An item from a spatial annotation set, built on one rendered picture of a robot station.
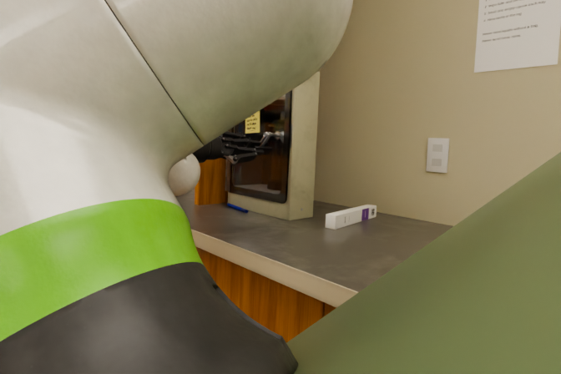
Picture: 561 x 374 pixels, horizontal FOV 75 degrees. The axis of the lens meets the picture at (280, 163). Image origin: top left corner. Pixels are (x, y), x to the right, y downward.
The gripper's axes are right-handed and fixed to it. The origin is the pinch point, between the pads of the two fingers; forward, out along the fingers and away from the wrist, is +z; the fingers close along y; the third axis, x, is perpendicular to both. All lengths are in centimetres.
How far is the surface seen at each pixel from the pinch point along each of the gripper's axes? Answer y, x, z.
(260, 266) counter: -38.5, -2.2, -24.6
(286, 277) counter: -44, -8, -25
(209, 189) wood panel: 9.9, 30.9, 1.0
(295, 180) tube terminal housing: -13.1, 1.0, 7.1
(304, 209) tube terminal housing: -19.5, 8.1, 12.0
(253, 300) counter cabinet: -41.4, 8.4, -21.7
